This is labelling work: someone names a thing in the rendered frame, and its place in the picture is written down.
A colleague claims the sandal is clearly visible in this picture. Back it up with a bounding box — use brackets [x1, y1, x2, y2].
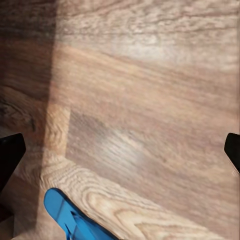
[43, 187, 116, 240]

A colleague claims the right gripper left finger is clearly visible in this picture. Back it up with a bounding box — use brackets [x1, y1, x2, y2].
[0, 133, 26, 193]

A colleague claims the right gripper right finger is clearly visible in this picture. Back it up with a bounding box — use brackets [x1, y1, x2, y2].
[224, 133, 240, 173]

